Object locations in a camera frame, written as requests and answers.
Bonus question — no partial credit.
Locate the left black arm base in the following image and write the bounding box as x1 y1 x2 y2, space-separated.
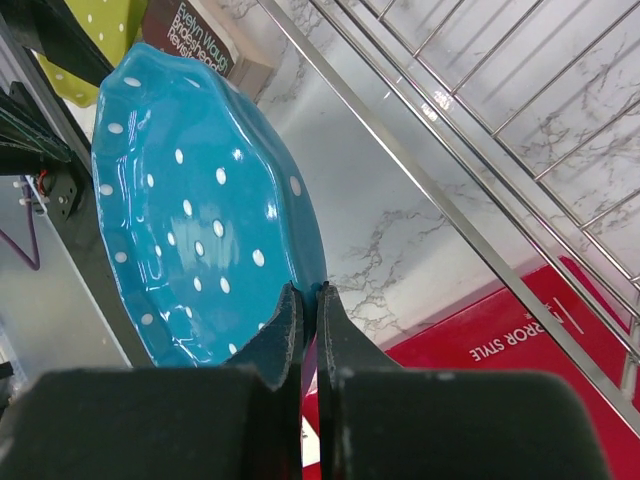
0 0 116 231

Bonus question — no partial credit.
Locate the blue polka dot plate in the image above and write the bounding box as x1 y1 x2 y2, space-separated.
91 43 327 367

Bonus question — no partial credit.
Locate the paperback book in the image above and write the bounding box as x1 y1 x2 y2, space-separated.
141 0 274 101

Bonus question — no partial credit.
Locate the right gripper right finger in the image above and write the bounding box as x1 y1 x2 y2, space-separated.
316 284 610 479

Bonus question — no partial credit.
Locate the red folder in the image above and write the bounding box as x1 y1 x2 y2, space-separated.
299 254 640 480

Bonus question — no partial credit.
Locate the wire dish rack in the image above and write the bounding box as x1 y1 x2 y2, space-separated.
262 1 639 430

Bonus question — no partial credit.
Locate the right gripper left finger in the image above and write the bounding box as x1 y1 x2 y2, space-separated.
1 285 304 479

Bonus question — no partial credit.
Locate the green polka dot plate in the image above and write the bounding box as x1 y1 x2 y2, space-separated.
36 0 148 108

